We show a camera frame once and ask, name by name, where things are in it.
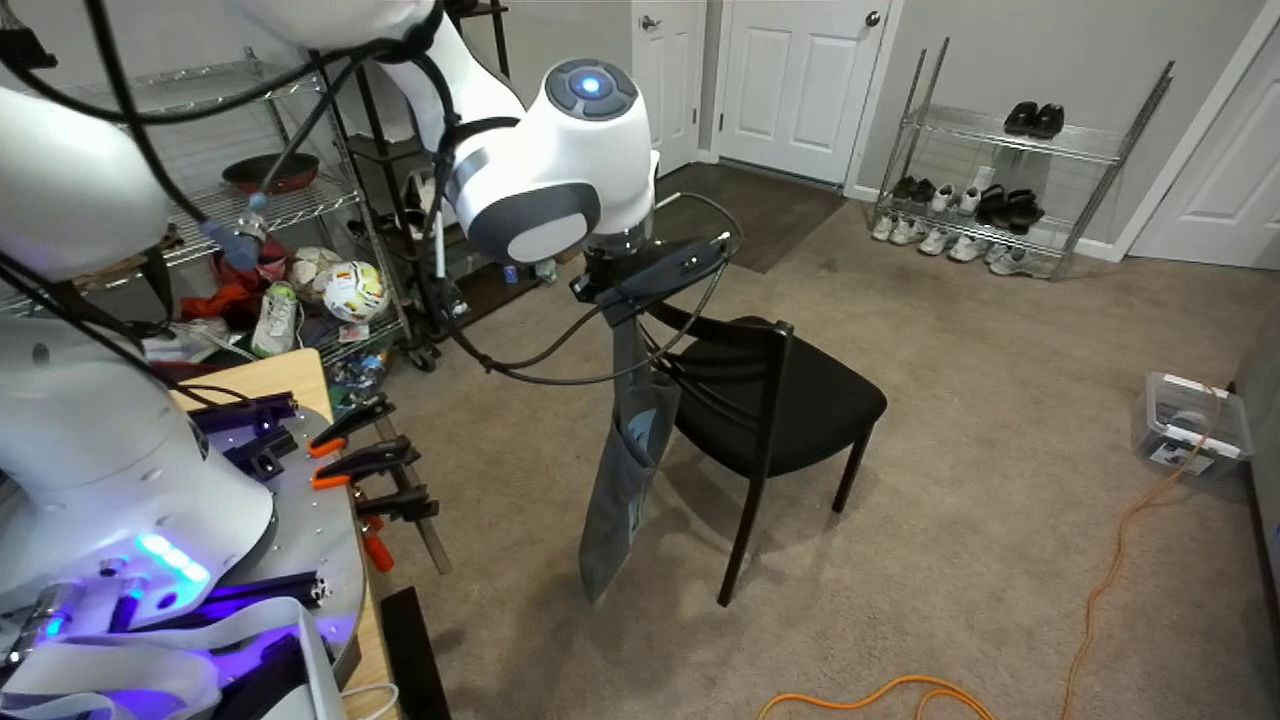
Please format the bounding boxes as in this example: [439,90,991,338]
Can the grey fabric bag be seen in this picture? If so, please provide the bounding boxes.
[578,322,680,605]

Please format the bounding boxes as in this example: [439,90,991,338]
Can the black shoes top shelf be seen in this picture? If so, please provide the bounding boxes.
[1002,102,1063,141]

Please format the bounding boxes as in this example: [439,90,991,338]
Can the chrome wire shelf left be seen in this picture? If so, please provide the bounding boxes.
[0,67,409,351]

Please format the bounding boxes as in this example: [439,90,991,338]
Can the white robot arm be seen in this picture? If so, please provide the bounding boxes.
[0,0,729,615]

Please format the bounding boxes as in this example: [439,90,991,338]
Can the soccer ball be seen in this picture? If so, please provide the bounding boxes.
[319,260,386,326]

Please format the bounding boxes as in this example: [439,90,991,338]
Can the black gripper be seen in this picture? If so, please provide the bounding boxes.
[573,237,730,326]

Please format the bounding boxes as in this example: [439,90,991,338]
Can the white closet door right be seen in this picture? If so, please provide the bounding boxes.
[1133,3,1280,272]

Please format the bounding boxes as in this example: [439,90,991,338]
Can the dark door mat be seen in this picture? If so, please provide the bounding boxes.
[655,164,845,272]

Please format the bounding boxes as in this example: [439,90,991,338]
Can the black bar clamp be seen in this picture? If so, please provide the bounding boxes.
[308,394,451,577]

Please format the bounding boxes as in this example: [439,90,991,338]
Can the red bag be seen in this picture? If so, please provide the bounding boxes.
[180,237,288,326]

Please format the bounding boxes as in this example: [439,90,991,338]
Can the chrome wire shoe rack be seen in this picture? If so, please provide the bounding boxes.
[868,40,1172,279]

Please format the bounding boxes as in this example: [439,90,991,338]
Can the black metal shelf rack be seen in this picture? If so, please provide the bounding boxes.
[282,0,591,377]

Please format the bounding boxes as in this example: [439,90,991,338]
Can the red round pan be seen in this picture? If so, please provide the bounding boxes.
[223,152,319,197]

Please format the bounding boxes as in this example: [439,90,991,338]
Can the black wooden chair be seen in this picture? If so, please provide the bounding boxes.
[651,306,887,608]

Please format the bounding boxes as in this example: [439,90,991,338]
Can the orange extension cable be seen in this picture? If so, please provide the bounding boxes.
[757,477,1202,720]

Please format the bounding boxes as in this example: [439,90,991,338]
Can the white panel door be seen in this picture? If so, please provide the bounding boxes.
[715,0,890,186]

